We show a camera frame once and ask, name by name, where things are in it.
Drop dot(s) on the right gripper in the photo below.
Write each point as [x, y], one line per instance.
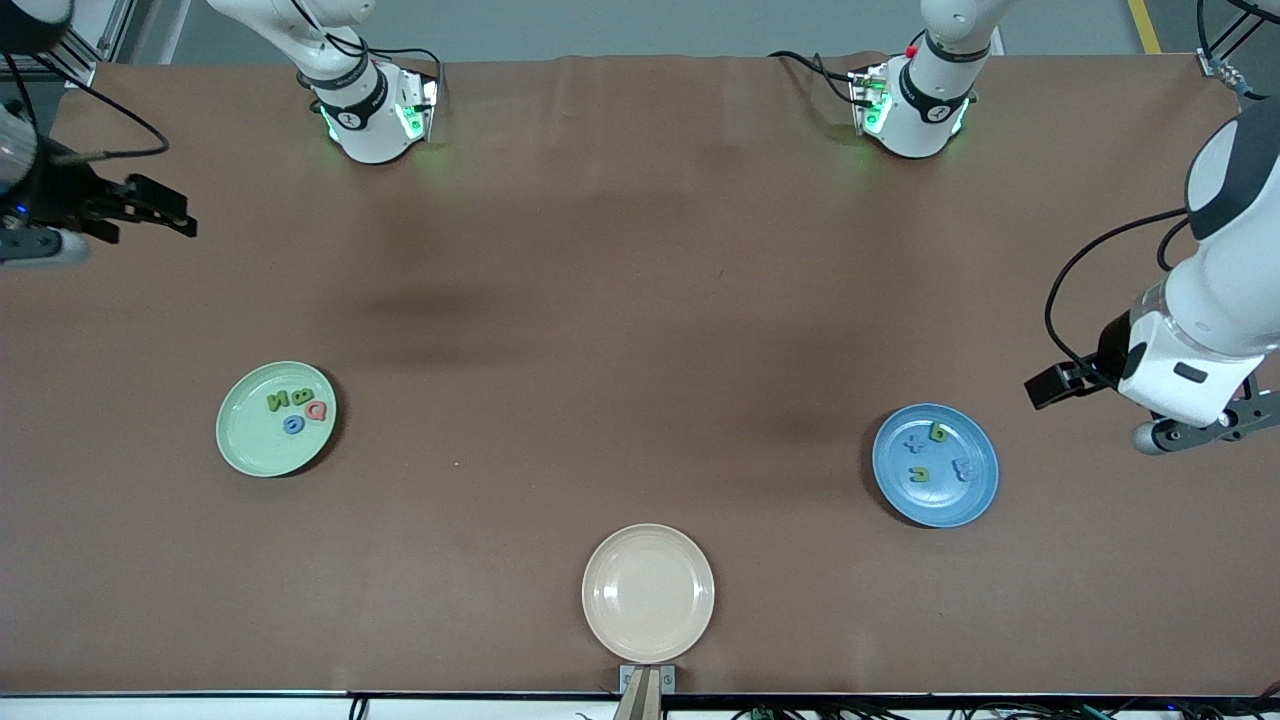
[62, 197]

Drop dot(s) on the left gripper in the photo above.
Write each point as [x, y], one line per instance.
[1110, 348]

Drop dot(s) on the blue small letter m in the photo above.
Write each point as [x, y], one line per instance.
[963, 469]

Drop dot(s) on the green capital letter N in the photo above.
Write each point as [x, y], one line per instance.
[277, 401]

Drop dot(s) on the red capital letter Q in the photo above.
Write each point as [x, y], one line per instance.
[310, 411]

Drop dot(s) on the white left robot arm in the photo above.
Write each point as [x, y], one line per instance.
[1230, 270]

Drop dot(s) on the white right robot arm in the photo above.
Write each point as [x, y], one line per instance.
[365, 120]

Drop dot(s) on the blue plate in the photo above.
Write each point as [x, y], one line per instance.
[935, 505]

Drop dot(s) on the metal connector plate green light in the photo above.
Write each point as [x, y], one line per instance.
[420, 100]
[868, 100]

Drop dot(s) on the brown table cover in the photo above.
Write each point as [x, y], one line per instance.
[640, 250]

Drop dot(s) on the beige plate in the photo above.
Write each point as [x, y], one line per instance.
[648, 595]

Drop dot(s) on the aluminium frame with diagonal bars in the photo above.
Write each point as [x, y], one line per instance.
[82, 72]

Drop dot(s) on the aluminium frame corner post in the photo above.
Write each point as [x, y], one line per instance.
[1215, 65]

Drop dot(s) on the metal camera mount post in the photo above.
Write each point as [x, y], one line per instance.
[645, 700]

